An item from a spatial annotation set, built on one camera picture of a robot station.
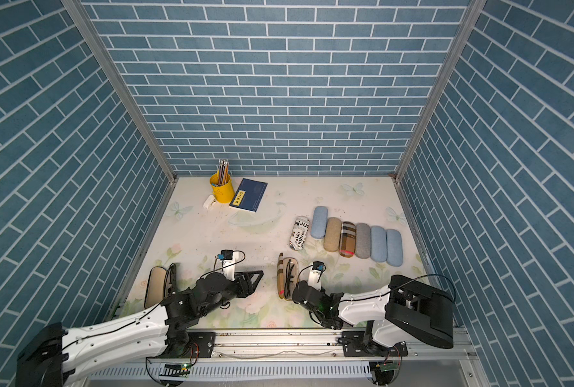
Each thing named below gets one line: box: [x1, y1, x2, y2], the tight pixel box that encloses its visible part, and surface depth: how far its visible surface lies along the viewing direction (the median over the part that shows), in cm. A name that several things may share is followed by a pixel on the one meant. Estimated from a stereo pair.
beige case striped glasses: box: [289, 215, 311, 251], surface depth 98 cm
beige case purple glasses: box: [323, 216, 342, 253], surface depth 98 cm
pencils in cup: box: [217, 158, 230, 187], surface depth 107 cm
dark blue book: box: [228, 177, 269, 214], surface depth 114 cm
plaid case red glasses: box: [339, 220, 357, 258], surface depth 97 cm
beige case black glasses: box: [144, 266, 168, 310], surface depth 84 cm
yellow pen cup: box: [209, 172, 235, 204], surface depth 110 cm
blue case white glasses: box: [386, 228, 404, 267], surface depth 96 cm
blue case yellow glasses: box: [370, 225, 387, 263], surface depth 96 cm
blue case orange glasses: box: [310, 205, 329, 239], surface depth 103 cm
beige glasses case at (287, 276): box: [277, 252, 299, 302], surface depth 89 cm
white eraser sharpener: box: [202, 194, 217, 210], surface depth 110 cm
